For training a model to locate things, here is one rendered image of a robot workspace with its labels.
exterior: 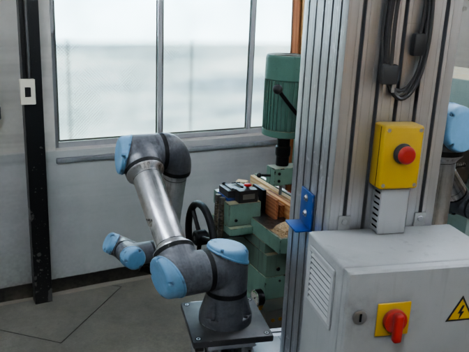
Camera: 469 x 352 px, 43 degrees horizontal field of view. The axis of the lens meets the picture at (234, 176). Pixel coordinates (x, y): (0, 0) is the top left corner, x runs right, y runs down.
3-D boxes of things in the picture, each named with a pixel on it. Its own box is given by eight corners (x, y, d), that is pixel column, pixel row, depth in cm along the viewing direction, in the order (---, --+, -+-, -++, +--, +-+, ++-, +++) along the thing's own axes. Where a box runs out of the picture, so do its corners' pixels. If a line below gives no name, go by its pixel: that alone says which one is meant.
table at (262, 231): (192, 204, 258) (192, 191, 257) (255, 197, 271) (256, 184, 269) (255, 259, 206) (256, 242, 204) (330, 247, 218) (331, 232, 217)
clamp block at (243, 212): (213, 214, 238) (214, 193, 235) (243, 211, 243) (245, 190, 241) (228, 228, 225) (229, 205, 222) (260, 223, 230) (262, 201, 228)
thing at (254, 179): (249, 185, 268) (250, 174, 266) (253, 185, 268) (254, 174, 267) (322, 232, 216) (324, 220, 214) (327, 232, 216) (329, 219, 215)
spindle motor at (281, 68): (253, 131, 238) (257, 52, 229) (292, 129, 245) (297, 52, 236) (274, 141, 222) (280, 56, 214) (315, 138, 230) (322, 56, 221)
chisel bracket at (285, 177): (265, 185, 241) (266, 164, 238) (295, 181, 246) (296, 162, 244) (273, 190, 234) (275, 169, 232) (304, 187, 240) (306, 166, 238)
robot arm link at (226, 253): (255, 292, 166) (258, 246, 162) (212, 301, 160) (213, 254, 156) (235, 274, 176) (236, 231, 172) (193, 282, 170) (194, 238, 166)
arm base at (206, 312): (257, 329, 166) (259, 297, 163) (204, 334, 162) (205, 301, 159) (243, 303, 180) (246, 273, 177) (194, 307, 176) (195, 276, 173)
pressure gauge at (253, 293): (249, 306, 221) (250, 286, 218) (258, 304, 222) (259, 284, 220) (257, 314, 215) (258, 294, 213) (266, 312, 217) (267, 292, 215)
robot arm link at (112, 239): (105, 255, 203) (98, 248, 210) (132, 266, 208) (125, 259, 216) (116, 234, 203) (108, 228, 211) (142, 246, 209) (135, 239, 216)
